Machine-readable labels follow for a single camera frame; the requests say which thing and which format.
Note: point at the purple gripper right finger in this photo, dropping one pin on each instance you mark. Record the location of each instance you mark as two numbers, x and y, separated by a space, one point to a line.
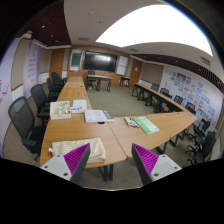
152 167

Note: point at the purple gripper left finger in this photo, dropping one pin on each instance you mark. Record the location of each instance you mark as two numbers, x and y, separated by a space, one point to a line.
70 169

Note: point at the cream folded towel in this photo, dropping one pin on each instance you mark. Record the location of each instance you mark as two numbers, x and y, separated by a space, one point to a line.
94 148

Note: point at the green folder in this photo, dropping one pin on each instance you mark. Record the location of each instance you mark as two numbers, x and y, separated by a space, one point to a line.
146 124

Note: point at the black office chair near left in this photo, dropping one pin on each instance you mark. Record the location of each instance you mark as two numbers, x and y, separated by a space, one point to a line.
23 119

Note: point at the black office chair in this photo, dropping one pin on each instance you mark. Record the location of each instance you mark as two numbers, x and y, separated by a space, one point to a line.
23 119
203 148
40 100
53 92

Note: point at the marker pen set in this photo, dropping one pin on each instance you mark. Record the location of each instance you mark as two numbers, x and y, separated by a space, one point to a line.
130 122

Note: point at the white book stack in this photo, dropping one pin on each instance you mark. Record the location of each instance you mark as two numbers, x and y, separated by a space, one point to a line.
92 116

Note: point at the black office chair near right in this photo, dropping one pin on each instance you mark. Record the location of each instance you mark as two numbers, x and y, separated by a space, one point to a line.
203 148

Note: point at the white open box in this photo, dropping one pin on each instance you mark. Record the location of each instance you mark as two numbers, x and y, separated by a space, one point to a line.
60 110

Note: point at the white paper sheets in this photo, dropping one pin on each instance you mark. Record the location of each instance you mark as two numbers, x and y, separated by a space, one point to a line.
78 106

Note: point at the dark desk at front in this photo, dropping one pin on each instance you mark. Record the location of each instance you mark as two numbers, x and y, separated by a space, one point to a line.
99 79

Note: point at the wooden door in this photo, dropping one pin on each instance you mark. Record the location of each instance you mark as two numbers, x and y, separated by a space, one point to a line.
135 72

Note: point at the white whiteboard right of screen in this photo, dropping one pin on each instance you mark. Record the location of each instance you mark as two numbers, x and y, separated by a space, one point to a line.
122 65

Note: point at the green white board left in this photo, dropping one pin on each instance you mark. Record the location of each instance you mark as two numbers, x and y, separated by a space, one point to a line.
75 59

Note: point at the colourful wall poster display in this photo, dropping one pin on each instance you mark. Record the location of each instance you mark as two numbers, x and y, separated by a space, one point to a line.
192 91

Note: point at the large black wall screen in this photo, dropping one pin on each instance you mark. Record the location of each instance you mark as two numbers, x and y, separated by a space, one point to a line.
99 61

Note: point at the purple white wall banner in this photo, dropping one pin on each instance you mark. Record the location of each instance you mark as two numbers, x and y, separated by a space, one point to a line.
31 69

